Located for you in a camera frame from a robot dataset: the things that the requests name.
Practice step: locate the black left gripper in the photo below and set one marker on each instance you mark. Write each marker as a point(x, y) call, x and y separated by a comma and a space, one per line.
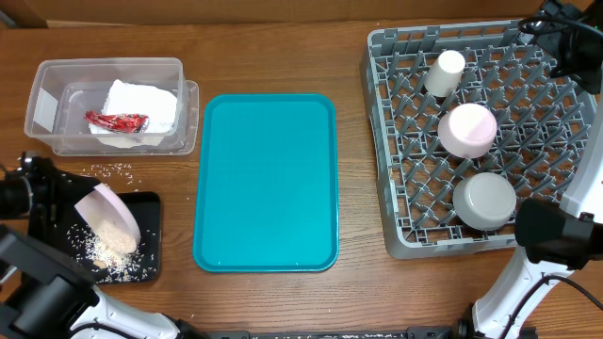
point(60, 187)

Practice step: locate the pink plate with rice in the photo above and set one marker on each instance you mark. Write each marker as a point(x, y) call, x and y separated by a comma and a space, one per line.
point(110, 219)

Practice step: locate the red snack wrapper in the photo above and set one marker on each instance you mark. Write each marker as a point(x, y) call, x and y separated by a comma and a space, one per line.
point(120, 123)

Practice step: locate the white paper cup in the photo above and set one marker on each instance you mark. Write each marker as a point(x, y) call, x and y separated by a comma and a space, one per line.
point(444, 75)

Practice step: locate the pink small bowl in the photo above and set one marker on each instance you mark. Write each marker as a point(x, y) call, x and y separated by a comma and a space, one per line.
point(467, 131)

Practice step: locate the grey-green small saucer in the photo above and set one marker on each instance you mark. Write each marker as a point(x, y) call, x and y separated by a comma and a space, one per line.
point(485, 201)

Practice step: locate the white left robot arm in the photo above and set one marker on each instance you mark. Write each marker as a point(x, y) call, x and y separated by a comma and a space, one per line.
point(57, 297)

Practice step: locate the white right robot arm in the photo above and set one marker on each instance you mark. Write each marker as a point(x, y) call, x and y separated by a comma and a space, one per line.
point(554, 240)

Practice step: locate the black waste tray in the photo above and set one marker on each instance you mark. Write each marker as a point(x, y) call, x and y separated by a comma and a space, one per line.
point(145, 207)

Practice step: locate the grey dishwasher rack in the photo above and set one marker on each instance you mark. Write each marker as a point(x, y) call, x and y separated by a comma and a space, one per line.
point(542, 129)

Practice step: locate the spilled rice grains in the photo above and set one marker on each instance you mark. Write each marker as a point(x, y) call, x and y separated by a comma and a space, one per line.
point(117, 175)

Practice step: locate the pile of cooked rice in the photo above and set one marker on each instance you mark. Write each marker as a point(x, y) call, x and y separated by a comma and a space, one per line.
point(111, 255)

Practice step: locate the clear plastic bin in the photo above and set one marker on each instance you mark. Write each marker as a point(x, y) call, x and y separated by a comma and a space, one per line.
point(65, 89)

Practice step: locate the white napkin in bin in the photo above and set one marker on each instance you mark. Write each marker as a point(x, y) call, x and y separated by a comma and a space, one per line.
point(158, 105)

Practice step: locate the teal plastic tray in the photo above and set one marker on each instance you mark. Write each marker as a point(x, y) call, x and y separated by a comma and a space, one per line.
point(267, 196)

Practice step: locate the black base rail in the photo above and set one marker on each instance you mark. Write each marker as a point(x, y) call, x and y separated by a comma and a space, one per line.
point(418, 332)

